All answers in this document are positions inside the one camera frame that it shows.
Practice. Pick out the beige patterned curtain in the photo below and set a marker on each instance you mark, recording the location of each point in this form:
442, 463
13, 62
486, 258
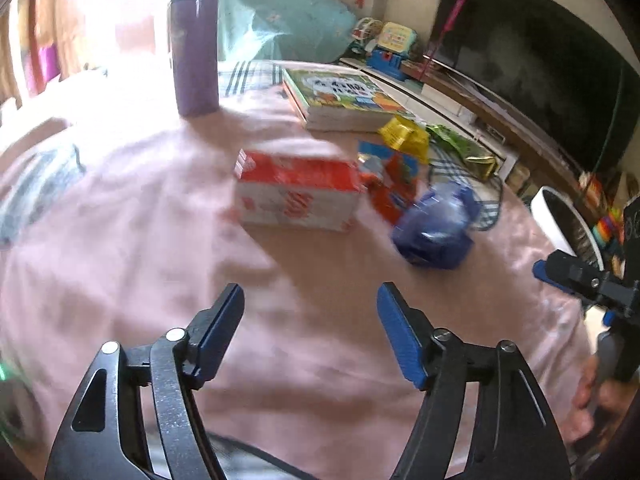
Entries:
20, 30

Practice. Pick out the person's right hand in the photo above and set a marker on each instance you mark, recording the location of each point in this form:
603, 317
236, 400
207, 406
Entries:
590, 405

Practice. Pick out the purple thermos bottle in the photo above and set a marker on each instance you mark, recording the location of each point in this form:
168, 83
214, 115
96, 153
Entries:
195, 50

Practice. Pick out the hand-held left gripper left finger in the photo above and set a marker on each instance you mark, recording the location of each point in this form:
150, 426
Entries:
220, 330

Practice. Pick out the black television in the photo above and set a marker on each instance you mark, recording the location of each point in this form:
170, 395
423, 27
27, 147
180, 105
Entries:
545, 50

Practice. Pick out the red blue snack wrapper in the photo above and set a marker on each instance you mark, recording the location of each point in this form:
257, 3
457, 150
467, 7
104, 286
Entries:
392, 180

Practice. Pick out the gold snack packet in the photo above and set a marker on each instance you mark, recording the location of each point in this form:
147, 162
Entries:
405, 135

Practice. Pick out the colourful toy cash register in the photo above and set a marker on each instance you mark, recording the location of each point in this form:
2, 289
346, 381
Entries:
392, 47

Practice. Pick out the green snack packet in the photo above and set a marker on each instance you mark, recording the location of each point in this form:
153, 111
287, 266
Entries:
465, 152

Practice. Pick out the pink tablecloth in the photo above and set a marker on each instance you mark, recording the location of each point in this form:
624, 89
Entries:
150, 270

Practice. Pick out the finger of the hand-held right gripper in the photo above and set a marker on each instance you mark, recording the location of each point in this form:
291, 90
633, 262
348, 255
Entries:
608, 317
565, 272

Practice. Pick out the pink stick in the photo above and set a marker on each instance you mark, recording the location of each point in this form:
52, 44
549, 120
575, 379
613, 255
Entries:
452, 25

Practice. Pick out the green illustrated book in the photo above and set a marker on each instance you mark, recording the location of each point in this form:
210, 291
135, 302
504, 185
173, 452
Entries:
340, 95

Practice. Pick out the red white carton box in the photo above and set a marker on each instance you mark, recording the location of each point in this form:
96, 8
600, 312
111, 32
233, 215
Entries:
295, 190

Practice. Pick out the teal furniture cover cloth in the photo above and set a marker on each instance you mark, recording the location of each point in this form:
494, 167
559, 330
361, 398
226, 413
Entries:
285, 20

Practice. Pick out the white round bin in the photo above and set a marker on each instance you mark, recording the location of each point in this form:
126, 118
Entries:
555, 220

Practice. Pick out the white round fan toy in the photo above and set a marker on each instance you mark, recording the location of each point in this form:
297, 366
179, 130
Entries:
361, 30

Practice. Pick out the blue plastic bag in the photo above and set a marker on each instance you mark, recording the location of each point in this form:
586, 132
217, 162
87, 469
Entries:
435, 225

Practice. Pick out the purple stool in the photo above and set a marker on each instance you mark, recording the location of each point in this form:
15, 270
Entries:
47, 62

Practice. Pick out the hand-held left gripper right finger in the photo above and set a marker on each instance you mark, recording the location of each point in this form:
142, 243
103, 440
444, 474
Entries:
400, 335

